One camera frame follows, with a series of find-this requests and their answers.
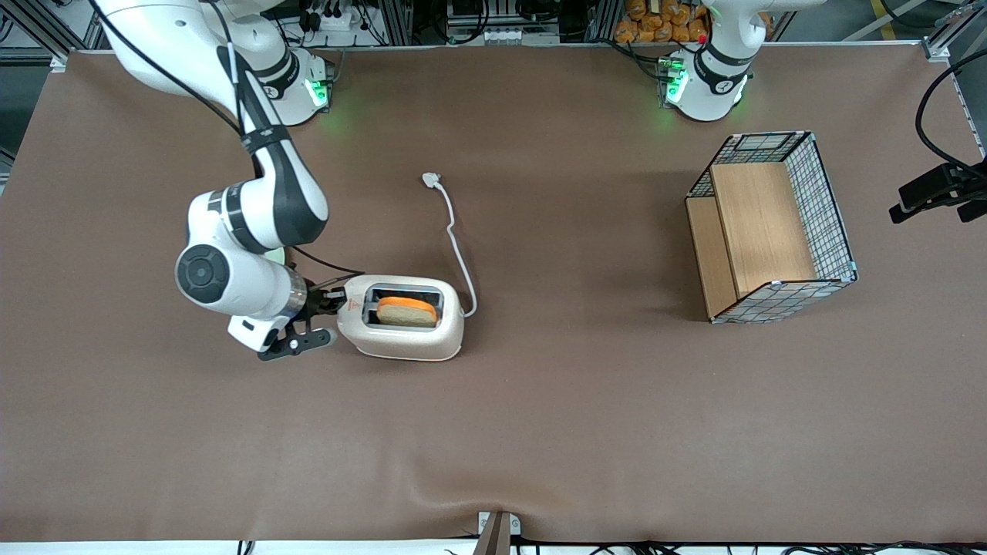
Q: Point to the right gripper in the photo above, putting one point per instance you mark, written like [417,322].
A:
[315,300]

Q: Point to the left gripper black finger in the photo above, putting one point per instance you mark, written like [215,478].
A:
[975,211]
[937,185]

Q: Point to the white two-slot toaster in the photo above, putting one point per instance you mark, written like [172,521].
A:
[401,343]

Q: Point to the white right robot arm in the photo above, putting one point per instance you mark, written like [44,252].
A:
[277,193]

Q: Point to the pale green round plate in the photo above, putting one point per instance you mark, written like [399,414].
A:
[284,252]

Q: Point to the orange-crust bread slice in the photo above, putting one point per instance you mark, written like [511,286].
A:
[405,312]

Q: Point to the light wooden shelf insert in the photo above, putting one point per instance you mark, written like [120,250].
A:
[763,223]

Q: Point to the brown table cloth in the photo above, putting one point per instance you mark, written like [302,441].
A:
[540,432]

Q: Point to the white power strip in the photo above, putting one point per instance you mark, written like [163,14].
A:
[335,19]

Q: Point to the orange bread rolls bag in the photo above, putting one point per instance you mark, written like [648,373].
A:
[655,27]

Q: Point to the aluminium frame rail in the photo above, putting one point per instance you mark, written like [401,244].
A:
[46,27]
[937,48]

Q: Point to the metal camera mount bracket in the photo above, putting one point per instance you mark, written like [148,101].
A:
[497,536]

